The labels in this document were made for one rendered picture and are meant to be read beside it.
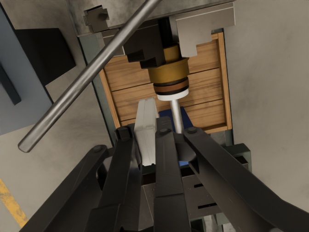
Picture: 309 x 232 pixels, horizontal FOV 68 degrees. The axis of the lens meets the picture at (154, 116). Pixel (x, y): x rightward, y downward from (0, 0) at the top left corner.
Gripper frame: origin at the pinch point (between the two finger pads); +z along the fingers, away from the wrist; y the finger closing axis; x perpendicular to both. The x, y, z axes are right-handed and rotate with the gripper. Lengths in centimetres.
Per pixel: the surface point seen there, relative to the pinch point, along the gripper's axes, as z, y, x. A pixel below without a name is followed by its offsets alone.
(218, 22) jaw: 27.4, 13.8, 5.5
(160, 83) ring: 26.7, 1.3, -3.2
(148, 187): 36, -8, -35
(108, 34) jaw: 19.3, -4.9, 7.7
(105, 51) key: 4.3, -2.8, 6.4
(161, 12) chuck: 14.5, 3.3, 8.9
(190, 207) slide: 41, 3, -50
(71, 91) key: 2.4, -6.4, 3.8
